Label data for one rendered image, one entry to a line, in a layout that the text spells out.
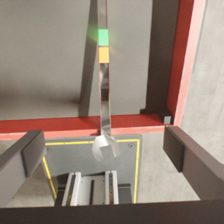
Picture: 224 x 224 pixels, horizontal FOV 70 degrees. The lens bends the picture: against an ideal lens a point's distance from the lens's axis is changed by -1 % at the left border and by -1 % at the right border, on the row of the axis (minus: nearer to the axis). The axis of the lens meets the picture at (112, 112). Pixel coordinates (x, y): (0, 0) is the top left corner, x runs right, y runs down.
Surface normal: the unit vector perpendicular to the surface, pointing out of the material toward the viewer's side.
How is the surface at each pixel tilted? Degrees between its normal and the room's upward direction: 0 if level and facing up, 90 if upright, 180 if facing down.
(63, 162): 0
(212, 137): 0
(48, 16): 0
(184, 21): 90
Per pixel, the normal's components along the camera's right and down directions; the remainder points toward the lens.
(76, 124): -0.04, -0.88
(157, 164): 0.04, 0.47
